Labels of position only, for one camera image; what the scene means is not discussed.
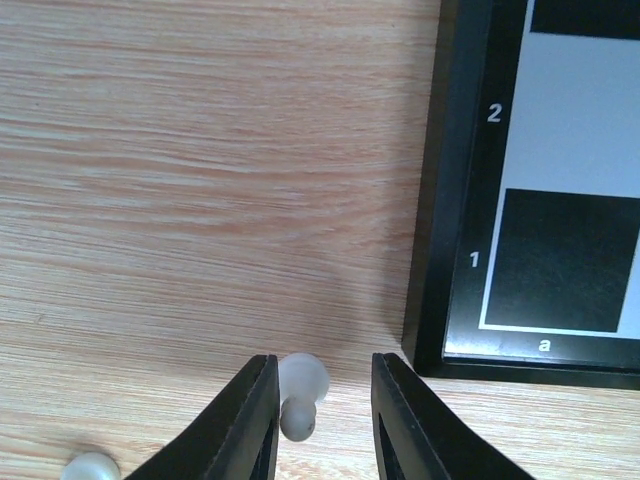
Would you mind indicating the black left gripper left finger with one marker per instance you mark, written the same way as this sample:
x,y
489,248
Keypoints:
x,y
234,437

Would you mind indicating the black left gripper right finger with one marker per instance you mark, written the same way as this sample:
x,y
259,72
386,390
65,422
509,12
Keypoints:
x,y
418,437

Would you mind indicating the white pawn b2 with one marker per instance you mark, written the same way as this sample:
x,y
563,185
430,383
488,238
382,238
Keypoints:
x,y
303,383

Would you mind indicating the white pawn a2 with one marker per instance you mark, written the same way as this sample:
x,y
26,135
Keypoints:
x,y
91,466

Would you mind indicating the black white chessboard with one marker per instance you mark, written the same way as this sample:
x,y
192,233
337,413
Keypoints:
x,y
525,262

